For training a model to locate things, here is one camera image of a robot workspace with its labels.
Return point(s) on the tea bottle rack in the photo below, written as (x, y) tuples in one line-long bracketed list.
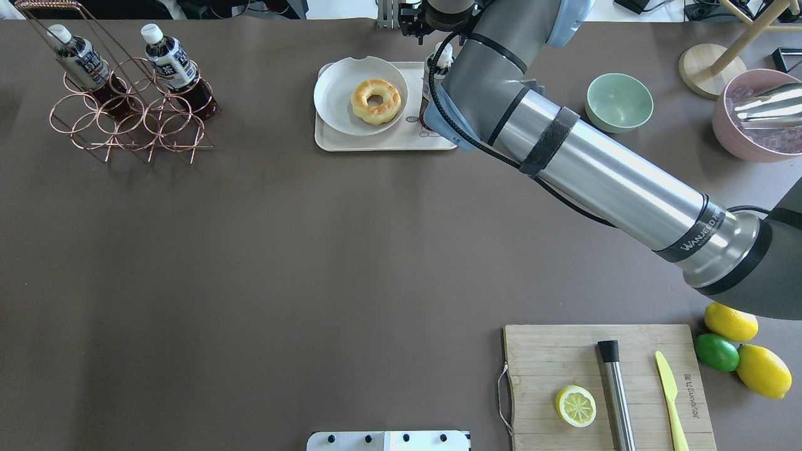
[(90, 72), (178, 72)]

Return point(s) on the metal ice scoop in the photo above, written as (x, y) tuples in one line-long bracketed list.
[(776, 108)]

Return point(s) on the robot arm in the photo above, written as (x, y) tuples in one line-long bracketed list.
[(749, 263)]

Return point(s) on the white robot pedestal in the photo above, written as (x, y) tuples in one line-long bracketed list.
[(391, 440)]

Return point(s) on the wooden cutting board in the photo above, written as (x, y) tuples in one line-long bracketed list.
[(543, 359)]

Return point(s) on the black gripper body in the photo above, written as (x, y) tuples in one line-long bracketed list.
[(410, 17)]

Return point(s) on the white plate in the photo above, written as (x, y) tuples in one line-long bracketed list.
[(335, 86)]

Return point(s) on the half lemon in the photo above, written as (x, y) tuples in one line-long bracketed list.
[(576, 406)]

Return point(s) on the beige serving tray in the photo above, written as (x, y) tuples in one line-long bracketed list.
[(405, 134)]

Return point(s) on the pink bowl of ice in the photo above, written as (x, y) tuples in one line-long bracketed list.
[(753, 145)]

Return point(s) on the tea bottle rack right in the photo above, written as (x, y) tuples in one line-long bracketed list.
[(178, 72)]

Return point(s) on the green lime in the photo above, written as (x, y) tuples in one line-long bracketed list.
[(717, 352)]

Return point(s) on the wooden cup stand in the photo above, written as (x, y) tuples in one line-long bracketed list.
[(706, 69)]

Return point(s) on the tea bottle rack left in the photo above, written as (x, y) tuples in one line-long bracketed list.
[(90, 72)]

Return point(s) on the glazed donut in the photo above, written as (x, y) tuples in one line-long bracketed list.
[(375, 101)]

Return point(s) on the green bowl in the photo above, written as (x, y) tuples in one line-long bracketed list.
[(618, 103)]

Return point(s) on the yellow plastic knife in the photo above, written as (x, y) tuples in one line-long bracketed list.
[(670, 389)]

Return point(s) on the aluminium frame post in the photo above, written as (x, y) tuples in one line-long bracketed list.
[(387, 14)]

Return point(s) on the copper wire bottle rack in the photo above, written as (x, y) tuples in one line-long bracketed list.
[(159, 120)]

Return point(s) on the yellow lemon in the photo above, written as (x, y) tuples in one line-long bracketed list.
[(732, 324), (763, 371)]

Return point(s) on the oolong tea bottle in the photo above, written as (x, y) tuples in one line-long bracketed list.
[(436, 67)]

